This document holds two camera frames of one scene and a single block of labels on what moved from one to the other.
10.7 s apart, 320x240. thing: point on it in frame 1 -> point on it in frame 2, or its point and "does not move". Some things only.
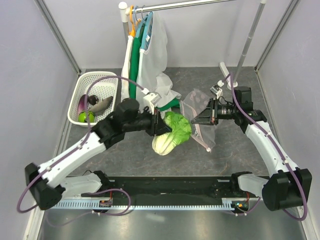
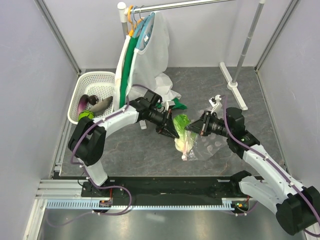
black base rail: x=170 y=188 does not move
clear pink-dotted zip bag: x=190 y=105 -> x=206 y=146
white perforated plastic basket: x=101 y=84 does not move
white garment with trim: x=125 y=90 -> x=124 y=42
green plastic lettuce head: x=164 y=144 -> x=181 y=121
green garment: x=135 y=50 -> x=127 y=59
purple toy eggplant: x=91 y=100 does not move
